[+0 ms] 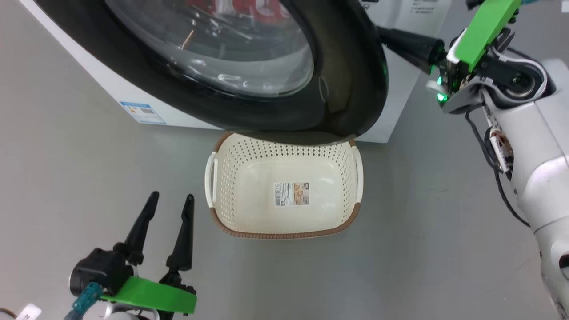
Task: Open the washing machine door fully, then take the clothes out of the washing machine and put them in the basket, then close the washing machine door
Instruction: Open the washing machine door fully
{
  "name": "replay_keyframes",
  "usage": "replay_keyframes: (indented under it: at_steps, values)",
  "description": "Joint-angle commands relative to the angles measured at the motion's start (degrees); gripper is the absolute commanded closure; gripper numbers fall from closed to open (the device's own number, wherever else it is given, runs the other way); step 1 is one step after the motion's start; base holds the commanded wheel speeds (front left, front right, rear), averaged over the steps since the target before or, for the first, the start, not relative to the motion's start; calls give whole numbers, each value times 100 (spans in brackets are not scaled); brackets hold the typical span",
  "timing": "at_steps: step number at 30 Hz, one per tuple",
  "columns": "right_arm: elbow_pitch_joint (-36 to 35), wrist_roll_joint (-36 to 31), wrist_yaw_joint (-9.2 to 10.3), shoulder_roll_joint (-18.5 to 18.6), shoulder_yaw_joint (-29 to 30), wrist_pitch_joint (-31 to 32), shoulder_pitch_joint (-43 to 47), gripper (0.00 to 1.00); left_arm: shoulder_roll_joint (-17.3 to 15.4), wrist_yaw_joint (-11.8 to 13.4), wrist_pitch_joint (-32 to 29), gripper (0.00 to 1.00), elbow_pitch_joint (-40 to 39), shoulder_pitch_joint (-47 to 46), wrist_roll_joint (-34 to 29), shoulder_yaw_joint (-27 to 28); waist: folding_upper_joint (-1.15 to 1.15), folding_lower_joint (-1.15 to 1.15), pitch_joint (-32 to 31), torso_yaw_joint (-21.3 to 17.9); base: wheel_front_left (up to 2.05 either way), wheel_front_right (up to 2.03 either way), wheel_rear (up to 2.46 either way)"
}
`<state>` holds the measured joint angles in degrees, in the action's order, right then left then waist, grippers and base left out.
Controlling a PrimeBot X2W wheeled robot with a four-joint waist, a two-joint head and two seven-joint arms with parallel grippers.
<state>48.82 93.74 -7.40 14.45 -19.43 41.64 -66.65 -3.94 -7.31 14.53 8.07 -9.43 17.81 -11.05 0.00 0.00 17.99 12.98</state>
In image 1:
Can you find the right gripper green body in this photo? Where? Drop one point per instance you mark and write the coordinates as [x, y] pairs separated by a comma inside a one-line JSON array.
[[484, 26]]

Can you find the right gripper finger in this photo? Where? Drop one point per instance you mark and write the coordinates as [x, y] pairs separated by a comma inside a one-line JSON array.
[[413, 46]]

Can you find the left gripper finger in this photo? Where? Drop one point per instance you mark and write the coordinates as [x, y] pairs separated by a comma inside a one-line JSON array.
[[183, 244], [135, 235]]

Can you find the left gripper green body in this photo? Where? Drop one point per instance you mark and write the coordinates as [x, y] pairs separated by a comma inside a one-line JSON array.
[[155, 295]]

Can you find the black round glass washer door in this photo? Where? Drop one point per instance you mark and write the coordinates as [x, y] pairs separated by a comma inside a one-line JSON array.
[[346, 89]]

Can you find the red textured garment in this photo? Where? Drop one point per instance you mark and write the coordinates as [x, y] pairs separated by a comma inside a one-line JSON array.
[[258, 11]]

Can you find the white washing machine body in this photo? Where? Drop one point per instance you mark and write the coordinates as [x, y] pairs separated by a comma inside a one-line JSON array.
[[400, 15]]

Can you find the cream perforated laundry basket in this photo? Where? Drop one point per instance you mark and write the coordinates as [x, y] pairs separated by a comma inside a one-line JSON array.
[[249, 213]]

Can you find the basket product label sticker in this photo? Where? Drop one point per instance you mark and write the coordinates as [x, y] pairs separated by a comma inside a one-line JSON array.
[[291, 194]]

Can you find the blue energy label sticker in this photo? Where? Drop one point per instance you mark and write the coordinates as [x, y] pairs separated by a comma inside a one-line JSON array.
[[143, 113]]

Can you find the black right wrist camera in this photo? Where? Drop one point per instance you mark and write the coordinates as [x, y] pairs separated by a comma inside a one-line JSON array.
[[474, 3]]

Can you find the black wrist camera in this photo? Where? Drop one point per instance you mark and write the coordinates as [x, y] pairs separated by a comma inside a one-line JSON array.
[[100, 269], [474, 3]]

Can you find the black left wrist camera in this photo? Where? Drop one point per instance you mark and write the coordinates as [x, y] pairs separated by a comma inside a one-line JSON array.
[[100, 269]]

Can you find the teal left camera connector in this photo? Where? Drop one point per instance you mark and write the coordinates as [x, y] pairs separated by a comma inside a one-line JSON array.
[[86, 298]]

